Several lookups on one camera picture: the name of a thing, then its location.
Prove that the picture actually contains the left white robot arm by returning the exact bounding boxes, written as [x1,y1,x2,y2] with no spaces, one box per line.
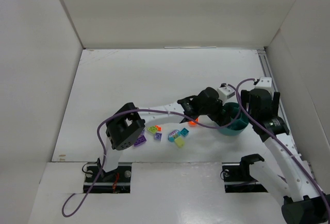
[97,87,233,178]

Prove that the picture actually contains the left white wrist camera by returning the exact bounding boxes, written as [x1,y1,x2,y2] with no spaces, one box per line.
[217,83,235,103]

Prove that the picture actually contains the teal flower face lego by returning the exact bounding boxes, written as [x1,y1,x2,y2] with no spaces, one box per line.
[168,130,180,142]

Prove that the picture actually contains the lavender square lego brick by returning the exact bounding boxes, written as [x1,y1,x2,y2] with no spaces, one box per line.
[154,132,162,141]

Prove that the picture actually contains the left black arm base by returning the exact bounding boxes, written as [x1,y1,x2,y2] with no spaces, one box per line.
[82,163,132,194]

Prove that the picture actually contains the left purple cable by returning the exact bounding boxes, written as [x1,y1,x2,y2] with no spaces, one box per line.
[61,77,258,218]

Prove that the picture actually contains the aluminium rail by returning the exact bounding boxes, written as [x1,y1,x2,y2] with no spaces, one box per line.
[256,46,320,199]

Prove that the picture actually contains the long purple lego brick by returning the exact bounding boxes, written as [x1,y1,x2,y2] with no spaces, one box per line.
[134,135,146,147]

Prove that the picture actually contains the teal divided round container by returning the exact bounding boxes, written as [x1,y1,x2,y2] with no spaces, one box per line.
[219,102,249,136]

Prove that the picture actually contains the orange curved lego piece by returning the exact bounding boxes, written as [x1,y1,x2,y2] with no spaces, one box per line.
[188,118,199,127]

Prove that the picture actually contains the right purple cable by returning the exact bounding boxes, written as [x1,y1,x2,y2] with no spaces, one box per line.
[235,78,330,209]

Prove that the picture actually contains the pale yellow lego brick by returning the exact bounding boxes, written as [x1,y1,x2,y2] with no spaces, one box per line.
[174,137,185,148]

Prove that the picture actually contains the lime green lego brick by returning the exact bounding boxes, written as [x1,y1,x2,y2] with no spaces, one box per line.
[147,126,158,134]

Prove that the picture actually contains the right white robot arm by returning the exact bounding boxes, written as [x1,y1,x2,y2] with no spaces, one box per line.
[237,88,329,223]

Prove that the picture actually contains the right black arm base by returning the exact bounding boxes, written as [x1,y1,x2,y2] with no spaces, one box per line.
[220,163,267,193]

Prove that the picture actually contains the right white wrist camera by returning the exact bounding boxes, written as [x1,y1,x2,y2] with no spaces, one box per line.
[254,77,272,92]

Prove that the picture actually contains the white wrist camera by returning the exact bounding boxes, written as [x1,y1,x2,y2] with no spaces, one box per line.
[217,83,235,103]
[254,77,272,92]

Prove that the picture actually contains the teal square lego brick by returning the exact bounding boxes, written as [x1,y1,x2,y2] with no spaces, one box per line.
[180,128,189,137]

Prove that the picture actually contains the purple cable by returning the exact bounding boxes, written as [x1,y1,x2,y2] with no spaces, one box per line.
[235,78,330,209]
[61,77,258,218]

